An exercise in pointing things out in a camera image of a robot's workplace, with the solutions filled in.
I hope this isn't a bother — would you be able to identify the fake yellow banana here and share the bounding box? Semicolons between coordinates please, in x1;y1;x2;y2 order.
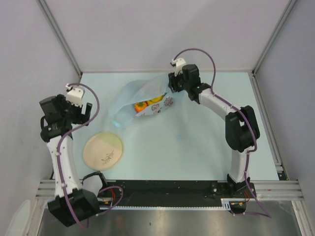
146;95;165;105

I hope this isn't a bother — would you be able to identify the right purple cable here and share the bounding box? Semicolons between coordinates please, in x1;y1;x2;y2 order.
172;48;271;218

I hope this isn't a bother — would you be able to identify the right aluminium corner post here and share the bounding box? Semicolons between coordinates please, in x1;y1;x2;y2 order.
251;0;299;76

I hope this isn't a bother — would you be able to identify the white slotted cable duct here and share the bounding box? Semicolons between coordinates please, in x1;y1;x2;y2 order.
46;198;233;211

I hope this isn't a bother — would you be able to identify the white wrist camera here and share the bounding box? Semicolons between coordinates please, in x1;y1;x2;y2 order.
170;58;186;76
65;84;85;108

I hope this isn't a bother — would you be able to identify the purple cable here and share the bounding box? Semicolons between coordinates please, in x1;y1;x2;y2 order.
172;48;271;218
56;83;124;231

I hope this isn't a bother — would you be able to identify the fake orange persimmon fruit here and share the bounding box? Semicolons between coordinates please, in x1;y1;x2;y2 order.
134;101;148;113

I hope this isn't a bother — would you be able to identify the round beige ceramic plate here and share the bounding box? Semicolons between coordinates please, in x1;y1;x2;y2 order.
83;132;124;171

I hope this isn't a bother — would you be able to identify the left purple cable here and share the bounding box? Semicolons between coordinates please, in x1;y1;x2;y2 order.
56;83;124;231

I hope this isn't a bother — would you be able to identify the aluminium corner post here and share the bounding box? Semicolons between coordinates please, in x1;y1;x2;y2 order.
36;0;83;79
251;0;299;76

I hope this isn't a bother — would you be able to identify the aluminium front frame rail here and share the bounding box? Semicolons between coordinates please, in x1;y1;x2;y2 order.
35;180;304;201

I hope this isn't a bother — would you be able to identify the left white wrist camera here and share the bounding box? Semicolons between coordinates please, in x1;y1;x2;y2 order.
65;84;85;108

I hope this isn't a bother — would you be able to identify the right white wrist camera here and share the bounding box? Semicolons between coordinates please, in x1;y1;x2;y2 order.
170;58;186;76

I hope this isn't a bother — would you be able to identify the light blue plastic bag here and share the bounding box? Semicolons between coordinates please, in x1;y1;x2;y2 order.
108;75;174;128

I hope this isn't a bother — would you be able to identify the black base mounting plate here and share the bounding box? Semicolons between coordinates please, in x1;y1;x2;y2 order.
101;180;256;211

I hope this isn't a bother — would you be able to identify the left aluminium corner post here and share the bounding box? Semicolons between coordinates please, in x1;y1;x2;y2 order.
36;0;83;79

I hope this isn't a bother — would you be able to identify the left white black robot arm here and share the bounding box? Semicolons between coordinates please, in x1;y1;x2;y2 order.
39;94;109;227

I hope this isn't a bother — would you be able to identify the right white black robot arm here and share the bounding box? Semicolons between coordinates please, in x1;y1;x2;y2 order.
168;62;260;197

